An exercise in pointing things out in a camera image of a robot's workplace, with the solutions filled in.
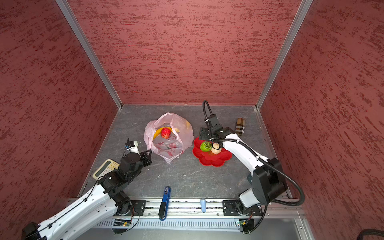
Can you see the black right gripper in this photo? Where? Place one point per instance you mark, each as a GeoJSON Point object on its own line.
{"type": "Point", "coordinates": [202, 134]}

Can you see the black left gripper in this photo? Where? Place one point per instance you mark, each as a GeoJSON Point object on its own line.
{"type": "Point", "coordinates": [144, 156]}

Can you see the beige garlic bulb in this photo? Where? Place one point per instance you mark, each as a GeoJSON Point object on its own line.
{"type": "Point", "coordinates": [216, 148]}

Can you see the green kiwi fruit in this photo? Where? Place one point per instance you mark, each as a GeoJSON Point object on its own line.
{"type": "Point", "coordinates": [206, 146]}

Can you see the pink printed plastic bag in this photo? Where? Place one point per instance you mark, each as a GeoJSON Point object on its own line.
{"type": "Point", "coordinates": [172, 148]}

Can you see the red strawberry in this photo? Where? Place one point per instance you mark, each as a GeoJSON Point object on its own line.
{"type": "Point", "coordinates": [166, 133]}

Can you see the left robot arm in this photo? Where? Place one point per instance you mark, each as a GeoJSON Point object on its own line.
{"type": "Point", "coordinates": [105, 199]}

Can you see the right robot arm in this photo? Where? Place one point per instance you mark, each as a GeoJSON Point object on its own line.
{"type": "Point", "coordinates": [267, 181]}

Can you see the plaid fabric pouch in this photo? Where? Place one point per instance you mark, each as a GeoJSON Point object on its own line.
{"type": "Point", "coordinates": [240, 126]}

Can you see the red flower-shaped plate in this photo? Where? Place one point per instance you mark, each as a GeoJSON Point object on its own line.
{"type": "Point", "coordinates": [209, 158]}

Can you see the beige calculator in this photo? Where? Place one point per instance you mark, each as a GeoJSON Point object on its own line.
{"type": "Point", "coordinates": [108, 166]}

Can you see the small light blue cylinder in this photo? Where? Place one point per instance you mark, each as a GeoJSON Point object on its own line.
{"type": "Point", "coordinates": [203, 205]}

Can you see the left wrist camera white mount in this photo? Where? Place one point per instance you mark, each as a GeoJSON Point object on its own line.
{"type": "Point", "coordinates": [131, 147]}

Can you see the blue black handled tool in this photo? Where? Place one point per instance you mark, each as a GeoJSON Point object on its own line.
{"type": "Point", "coordinates": [163, 210]}

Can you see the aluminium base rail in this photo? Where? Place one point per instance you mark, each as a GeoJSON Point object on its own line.
{"type": "Point", "coordinates": [185, 215]}

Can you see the aluminium corner post left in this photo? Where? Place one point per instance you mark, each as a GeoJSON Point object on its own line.
{"type": "Point", "coordinates": [79, 33]}

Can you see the aluminium corner post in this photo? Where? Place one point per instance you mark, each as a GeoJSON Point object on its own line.
{"type": "Point", "coordinates": [290, 37]}
{"type": "Point", "coordinates": [79, 33]}

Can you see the aluminium corner post right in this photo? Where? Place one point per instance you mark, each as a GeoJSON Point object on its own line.
{"type": "Point", "coordinates": [290, 37]}

